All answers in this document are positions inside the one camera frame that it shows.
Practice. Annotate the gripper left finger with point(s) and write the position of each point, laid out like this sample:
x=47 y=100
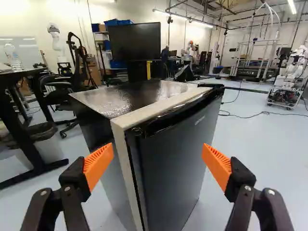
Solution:
x=72 y=178

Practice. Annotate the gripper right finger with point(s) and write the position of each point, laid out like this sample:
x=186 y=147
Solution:
x=240 y=178

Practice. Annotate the black mini fridge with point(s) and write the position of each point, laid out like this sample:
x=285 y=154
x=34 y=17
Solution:
x=168 y=168

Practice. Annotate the white trash bin, black liner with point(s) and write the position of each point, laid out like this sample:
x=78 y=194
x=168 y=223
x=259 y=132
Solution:
x=48 y=150

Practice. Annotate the black office chair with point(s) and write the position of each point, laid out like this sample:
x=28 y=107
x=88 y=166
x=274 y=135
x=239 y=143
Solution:
x=57 y=84

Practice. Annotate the white-topped desk with black legs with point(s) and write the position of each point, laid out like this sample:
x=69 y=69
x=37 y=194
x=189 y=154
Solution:
x=21 y=71

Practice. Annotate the white robot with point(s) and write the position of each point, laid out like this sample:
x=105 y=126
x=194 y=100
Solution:
x=296 y=69

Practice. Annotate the clear plastic water bottle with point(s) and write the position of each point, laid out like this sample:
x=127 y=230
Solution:
x=13 y=57

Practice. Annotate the large black screen on stand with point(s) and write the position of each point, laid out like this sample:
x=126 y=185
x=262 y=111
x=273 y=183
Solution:
x=134 y=41

